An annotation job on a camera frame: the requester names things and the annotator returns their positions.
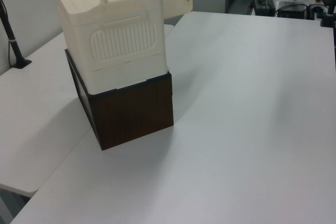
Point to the cream plastic storage cabinet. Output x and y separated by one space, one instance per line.
115 58

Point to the dark brown wooden box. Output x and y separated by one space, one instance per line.
134 116

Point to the black device with green label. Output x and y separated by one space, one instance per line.
263 5

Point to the black rectangular electronics box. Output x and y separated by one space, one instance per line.
291 10

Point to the black clamp-mounted stand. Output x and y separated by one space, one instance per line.
327 16

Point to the black camera stand pole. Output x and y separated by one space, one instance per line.
15 48

